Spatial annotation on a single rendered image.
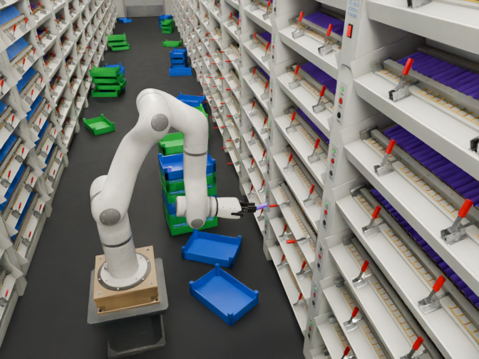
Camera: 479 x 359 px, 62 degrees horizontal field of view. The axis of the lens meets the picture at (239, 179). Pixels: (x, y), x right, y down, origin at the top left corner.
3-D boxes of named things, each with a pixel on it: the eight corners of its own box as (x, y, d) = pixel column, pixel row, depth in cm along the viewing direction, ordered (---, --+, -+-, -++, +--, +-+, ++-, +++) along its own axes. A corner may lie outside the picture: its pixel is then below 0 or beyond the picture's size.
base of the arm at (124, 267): (96, 289, 159) (85, 255, 149) (106, 256, 175) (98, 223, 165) (144, 286, 160) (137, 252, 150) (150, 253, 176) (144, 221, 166)
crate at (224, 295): (189, 293, 207) (188, 282, 203) (217, 273, 219) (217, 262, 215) (230, 326, 189) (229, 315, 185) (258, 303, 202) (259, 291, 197)
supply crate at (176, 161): (165, 181, 227) (164, 168, 223) (159, 164, 243) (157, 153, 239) (215, 172, 236) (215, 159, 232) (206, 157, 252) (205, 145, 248)
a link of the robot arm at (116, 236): (101, 251, 151) (88, 199, 138) (98, 221, 166) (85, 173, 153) (133, 243, 154) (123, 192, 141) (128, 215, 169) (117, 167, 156)
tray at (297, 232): (316, 278, 155) (309, 263, 150) (273, 196, 206) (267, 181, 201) (363, 258, 155) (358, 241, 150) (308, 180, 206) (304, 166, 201)
